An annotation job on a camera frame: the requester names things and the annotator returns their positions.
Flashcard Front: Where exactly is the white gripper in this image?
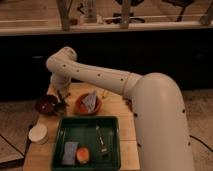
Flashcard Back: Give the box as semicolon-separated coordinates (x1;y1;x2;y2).
50;74;71;104

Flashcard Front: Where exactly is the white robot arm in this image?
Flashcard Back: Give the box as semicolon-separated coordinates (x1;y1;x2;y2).
46;47;195;171

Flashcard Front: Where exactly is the small dark metal cup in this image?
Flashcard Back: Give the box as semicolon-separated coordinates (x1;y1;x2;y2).
54;103;68;116

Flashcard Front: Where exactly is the white paper cup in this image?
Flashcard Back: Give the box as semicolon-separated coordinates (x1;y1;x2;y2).
28;124;48;144

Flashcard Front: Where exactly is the wooden table board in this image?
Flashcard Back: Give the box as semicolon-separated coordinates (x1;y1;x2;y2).
23;83;140;171

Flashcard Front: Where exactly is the dark brown bowl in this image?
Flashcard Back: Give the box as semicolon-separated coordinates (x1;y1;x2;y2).
35;95;58;115

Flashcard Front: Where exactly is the orange bowl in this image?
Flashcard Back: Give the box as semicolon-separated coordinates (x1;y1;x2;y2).
74;93;102;116

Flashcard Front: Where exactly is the grey blue cloth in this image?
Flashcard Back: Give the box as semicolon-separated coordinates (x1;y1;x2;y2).
82;91;97;112

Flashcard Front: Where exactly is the green plastic tray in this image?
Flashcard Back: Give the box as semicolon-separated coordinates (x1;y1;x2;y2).
51;116;121;171

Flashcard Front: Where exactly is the blue grey sponge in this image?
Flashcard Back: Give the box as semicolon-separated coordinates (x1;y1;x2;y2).
62;141;78;165

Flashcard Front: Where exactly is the orange peach fruit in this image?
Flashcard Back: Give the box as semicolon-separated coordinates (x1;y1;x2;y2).
76;147;90;164

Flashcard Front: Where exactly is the metal fork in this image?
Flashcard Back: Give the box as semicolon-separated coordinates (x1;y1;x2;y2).
96;125;109;157

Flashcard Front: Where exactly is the black cable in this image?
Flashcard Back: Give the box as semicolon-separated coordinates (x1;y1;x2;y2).
189;134;213;154

